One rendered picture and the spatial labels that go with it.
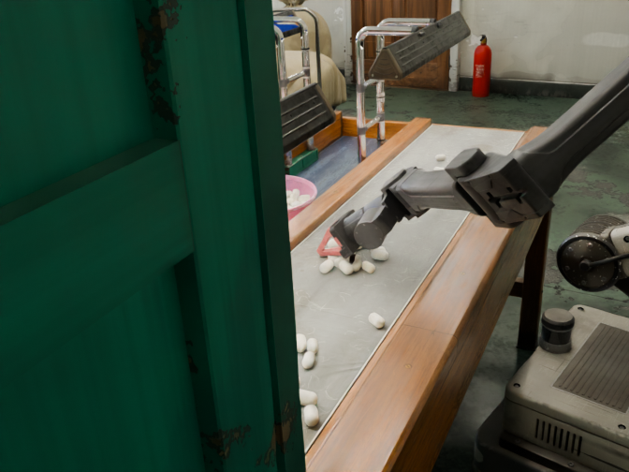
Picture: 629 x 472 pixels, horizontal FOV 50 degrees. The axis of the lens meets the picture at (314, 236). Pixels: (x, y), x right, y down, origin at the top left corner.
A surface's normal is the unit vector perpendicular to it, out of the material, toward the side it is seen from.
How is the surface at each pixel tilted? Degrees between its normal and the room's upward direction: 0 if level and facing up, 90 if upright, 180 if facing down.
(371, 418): 0
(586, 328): 2
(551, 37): 90
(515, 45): 90
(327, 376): 0
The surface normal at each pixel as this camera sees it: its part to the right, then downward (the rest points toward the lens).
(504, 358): -0.05, -0.90
